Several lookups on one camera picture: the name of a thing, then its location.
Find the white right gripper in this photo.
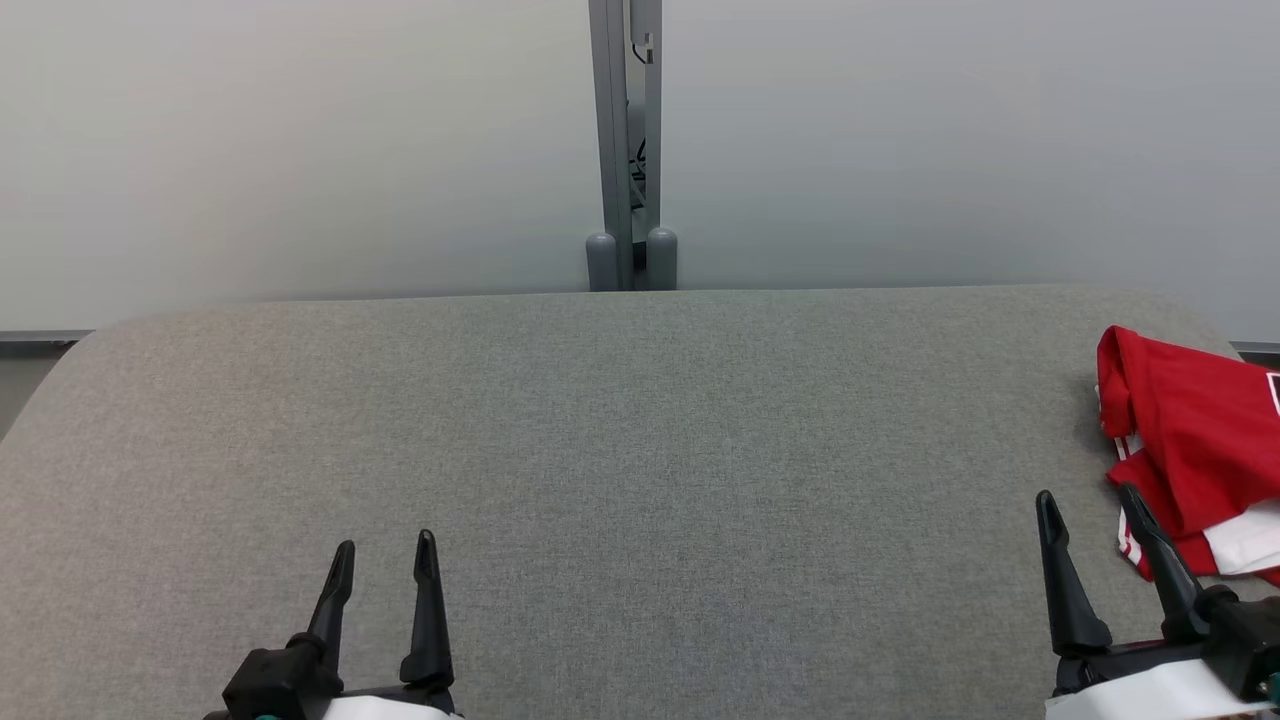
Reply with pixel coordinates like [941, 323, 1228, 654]
[1034, 483, 1280, 720]

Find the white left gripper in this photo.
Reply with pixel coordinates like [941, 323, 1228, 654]
[304, 530, 465, 720]

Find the red shirt with white sleeves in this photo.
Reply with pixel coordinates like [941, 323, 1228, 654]
[1096, 325, 1280, 588]

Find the grey cylindrical post foot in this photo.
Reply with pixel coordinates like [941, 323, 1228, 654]
[646, 227, 679, 291]
[586, 232, 619, 292]

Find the grey metal partition post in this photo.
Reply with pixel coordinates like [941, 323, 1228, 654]
[588, 0, 663, 291]

